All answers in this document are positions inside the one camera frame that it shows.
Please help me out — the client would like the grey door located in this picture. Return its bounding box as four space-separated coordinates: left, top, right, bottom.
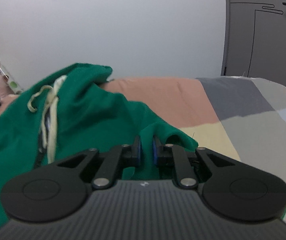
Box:
221 0 286 87

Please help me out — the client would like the patterned cloth at wall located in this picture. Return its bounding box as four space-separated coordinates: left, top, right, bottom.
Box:
0 62 23 95

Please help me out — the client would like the colour-block bed sheet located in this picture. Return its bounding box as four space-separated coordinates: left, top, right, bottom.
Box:
0 76 286 229

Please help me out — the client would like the green hooded sweatshirt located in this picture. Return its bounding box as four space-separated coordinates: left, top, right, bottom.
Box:
0 63 198 227

